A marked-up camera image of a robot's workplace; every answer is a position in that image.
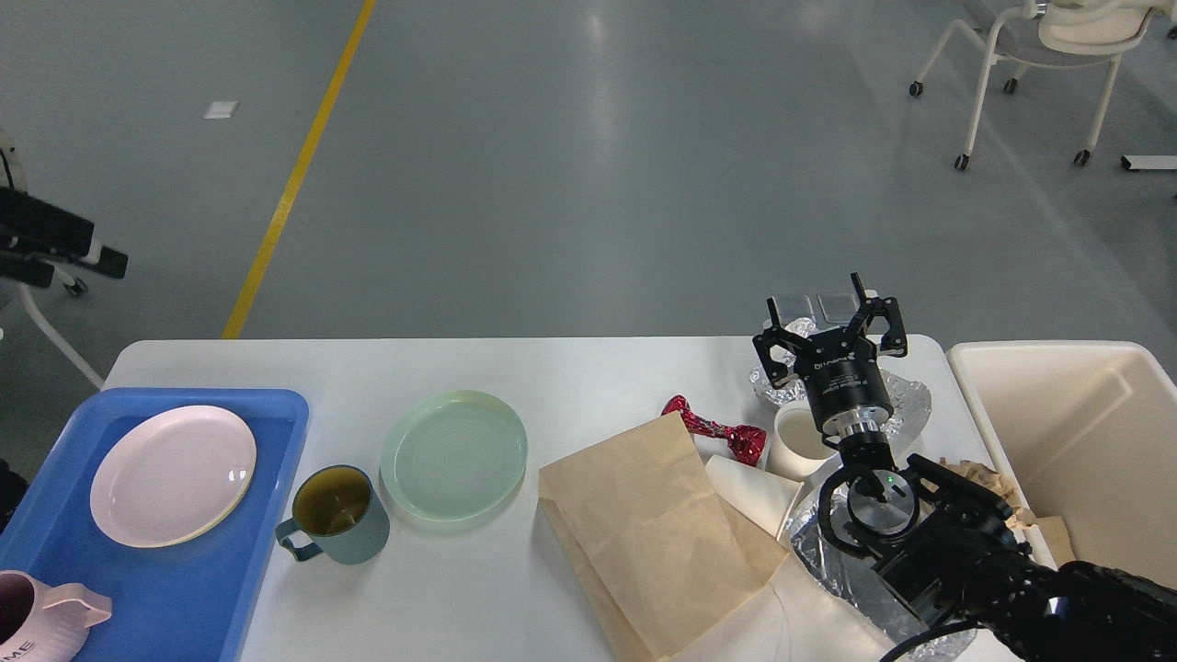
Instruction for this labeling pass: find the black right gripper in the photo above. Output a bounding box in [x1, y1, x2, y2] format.
[752, 273, 909, 437]

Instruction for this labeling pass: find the green plate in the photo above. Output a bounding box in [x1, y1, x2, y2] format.
[379, 390, 528, 523]

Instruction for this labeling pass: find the teal mug yellow inside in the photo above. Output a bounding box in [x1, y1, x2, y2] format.
[274, 464, 390, 565]

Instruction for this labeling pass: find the pink mug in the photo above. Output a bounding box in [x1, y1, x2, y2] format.
[1, 570, 112, 661]

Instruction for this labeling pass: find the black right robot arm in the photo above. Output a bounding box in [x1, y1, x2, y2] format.
[752, 273, 1176, 661]

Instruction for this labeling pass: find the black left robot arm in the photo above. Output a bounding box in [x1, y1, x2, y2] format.
[1, 188, 129, 289]

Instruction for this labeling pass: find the grey floor plate right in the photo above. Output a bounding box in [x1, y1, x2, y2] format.
[818, 292, 859, 326]

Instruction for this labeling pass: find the grey floor plate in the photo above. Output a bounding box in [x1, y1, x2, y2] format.
[769, 294, 818, 327]
[818, 292, 859, 326]

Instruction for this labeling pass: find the grey floor plate left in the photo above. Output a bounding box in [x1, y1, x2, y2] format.
[769, 294, 818, 327]

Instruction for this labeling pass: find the crumpled aluminium foil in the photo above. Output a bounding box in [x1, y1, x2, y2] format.
[749, 318, 931, 468]

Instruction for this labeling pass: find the white paper cup upright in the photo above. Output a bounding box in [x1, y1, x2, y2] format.
[766, 400, 837, 482]

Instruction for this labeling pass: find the red foil candy wrapper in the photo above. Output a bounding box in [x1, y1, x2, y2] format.
[660, 393, 769, 466]

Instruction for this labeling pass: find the white paper cup lying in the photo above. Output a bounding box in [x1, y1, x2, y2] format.
[703, 455, 804, 543]

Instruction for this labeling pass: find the crumpled brown paper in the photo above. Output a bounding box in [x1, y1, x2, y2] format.
[939, 457, 1038, 531]

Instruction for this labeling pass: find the aluminium foil tray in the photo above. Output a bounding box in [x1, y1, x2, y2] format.
[783, 461, 927, 648]

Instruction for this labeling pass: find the cream plastic bin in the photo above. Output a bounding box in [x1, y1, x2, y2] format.
[947, 342, 1176, 588]

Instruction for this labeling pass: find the brown paper bag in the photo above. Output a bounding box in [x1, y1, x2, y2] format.
[539, 413, 786, 661]

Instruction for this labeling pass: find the white bar on floor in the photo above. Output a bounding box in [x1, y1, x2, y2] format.
[1121, 154, 1177, 173]

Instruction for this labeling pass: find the white rolling chair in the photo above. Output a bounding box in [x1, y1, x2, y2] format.
[907, 1, 1173, 171]

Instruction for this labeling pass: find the white floor tag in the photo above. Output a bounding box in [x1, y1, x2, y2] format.
[202, 100, 239, 120]

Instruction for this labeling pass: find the pink plate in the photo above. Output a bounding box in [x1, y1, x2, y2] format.
[89, 405, 259, 549]

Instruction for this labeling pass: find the blue plastic tray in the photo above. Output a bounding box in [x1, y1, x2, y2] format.
[1, 388, 310, 661]

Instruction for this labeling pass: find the white chair left edge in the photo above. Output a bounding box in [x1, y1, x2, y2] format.
[1, 131, 105, 391]

